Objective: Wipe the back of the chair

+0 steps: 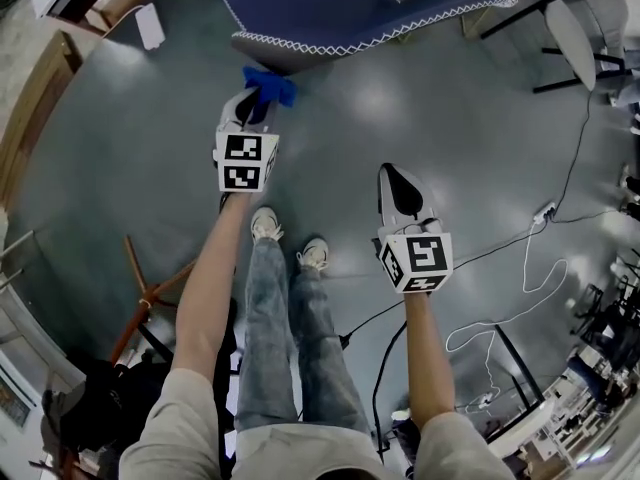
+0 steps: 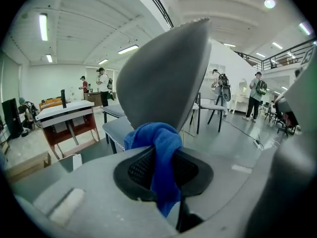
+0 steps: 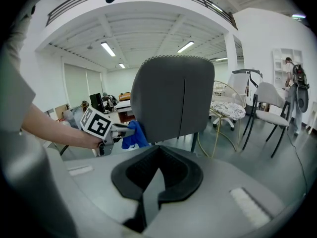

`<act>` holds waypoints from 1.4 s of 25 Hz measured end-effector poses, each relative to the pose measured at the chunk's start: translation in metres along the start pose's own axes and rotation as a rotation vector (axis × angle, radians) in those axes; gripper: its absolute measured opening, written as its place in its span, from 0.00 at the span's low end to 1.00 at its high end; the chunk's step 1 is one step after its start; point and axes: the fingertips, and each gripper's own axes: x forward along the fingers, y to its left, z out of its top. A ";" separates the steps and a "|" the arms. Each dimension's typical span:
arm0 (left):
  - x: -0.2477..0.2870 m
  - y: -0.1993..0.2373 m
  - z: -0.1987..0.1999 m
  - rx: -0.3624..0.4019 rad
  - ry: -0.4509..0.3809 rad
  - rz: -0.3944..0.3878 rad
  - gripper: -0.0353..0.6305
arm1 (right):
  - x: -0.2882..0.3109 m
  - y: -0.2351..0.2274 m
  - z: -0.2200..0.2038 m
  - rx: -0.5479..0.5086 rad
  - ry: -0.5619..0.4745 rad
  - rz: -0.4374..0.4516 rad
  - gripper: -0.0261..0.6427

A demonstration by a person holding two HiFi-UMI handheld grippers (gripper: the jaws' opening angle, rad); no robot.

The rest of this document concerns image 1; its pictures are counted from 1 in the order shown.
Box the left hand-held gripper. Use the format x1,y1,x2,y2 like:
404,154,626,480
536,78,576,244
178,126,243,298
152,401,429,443
213,91,280,194

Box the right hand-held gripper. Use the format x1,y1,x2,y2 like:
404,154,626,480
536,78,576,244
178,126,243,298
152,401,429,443
370,163,454,295

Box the blue cloth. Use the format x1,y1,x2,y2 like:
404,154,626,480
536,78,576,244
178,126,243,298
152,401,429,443
242,66,299,124

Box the blue chair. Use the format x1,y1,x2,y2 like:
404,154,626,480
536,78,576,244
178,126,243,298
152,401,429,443
207,0,526,77

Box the person's right forearm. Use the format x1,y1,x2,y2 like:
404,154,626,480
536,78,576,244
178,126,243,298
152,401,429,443
402,290,457,427

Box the person's left forearm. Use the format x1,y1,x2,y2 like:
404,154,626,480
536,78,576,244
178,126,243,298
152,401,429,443
172,192,254,384

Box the person's right white shoe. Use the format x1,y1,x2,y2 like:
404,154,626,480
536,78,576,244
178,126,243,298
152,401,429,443
295,237,331,272

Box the person's white shoe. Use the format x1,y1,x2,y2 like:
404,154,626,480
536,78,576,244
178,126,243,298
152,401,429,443
249,206,284,243
295,237,331,272

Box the person's left white shoe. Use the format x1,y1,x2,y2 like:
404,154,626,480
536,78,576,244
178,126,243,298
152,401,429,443
249,206,284,243

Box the white flat panel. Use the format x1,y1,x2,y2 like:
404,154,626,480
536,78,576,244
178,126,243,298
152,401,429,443
133,2,166,51

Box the person's grey jeans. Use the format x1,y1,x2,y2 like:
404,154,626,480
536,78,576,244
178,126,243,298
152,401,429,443
234,240,374,434

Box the stack of wooden planks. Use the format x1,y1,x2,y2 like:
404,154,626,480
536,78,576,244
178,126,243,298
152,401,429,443
0,30,84,209

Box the brown wooden stand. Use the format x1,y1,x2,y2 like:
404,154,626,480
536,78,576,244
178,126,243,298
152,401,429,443
107,235,199,367

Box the grey chair black legs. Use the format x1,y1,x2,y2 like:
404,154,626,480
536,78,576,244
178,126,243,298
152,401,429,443
479,0,629,94

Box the black bag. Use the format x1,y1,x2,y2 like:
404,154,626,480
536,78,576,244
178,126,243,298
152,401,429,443
42,357,174,469

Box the person's beige sweater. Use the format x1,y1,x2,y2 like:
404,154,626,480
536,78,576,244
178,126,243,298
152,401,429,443
117,367,516,480

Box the white desk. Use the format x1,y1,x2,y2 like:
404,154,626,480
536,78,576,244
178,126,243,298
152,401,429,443
0,230,86,449

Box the white framed tray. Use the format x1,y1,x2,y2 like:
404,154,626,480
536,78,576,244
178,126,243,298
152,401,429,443
0,372,39,429

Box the black floor cable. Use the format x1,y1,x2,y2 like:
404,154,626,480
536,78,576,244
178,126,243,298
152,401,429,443
339,90,640,344

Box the white cable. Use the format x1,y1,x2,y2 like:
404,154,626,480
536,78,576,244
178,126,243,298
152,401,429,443
445,222,570,412

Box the thick black cable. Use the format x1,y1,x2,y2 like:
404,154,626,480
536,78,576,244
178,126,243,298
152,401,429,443
372,320,409,464

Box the white table with black frame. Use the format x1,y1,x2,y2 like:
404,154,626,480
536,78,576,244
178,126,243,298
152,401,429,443
484,323,556,459

